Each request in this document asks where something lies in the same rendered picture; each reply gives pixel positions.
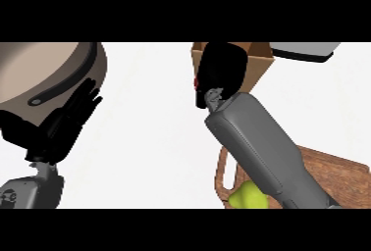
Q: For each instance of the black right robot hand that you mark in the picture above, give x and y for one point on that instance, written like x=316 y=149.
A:
x=221 y=67

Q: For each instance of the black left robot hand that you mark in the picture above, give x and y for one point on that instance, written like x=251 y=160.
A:
x=54 y=130

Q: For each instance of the red bell pepper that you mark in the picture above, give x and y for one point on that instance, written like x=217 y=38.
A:
x=195 y=84

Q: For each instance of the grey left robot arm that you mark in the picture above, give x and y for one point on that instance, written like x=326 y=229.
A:
x=34 y=191

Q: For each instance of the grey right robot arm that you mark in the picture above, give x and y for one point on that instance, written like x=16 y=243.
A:
x=263 y=150

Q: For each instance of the brown cardboard box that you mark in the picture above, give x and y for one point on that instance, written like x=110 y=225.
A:
x=258 y=70

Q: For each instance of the brown wooden cutting board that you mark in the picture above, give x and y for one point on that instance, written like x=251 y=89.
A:
x=337 y=183

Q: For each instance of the grey flat appliance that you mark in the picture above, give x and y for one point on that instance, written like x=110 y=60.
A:
x=304 y=50

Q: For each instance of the yellow-green fruit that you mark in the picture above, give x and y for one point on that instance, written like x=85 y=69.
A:
x=246 y=197

